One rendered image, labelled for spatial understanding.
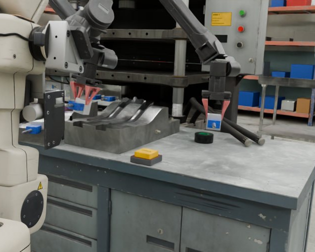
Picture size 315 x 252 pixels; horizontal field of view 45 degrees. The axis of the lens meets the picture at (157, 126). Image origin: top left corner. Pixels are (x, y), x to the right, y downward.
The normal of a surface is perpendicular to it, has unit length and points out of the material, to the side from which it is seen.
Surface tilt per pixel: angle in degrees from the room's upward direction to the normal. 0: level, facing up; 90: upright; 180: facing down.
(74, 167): 90
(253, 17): 90
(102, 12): 58
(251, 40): 90
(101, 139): 90
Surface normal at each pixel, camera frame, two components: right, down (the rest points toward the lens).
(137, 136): 0.87, 0.13
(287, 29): -0.60, 0.12
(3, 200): -0.29, 0.03
